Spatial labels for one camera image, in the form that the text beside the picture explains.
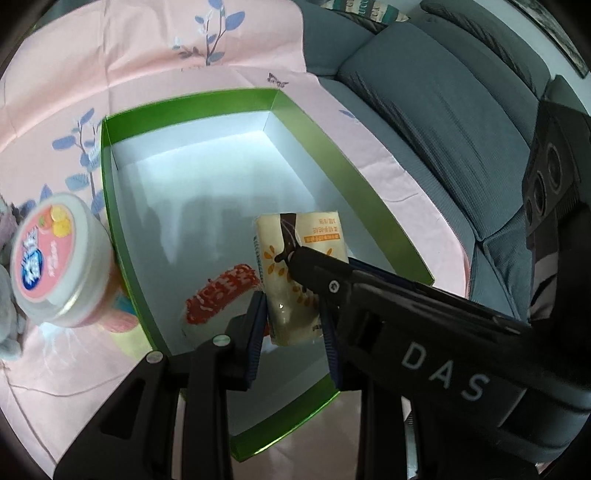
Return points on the dark framed picture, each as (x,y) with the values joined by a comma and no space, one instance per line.
(568,41)

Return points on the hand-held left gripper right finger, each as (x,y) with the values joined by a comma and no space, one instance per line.
(333,364)

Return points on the red and white packet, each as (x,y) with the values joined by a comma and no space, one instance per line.
(217,295)

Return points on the pink printed bed sheet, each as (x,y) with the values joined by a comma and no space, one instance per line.
(138,46)

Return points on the cream tissue packet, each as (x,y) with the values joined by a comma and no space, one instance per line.
(318,230)

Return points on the striped cushion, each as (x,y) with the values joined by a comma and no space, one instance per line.
(364,9)

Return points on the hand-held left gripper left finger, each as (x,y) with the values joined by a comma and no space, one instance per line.
(256,341)

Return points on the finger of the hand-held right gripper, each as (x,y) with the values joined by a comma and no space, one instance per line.
(323,279)

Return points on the grey sofa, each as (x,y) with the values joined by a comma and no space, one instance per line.
(438,115)

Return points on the pink tub with white lid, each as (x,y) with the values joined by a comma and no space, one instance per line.
(55,258)

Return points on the green cardboard box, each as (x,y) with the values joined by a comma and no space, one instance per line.
(207,175)

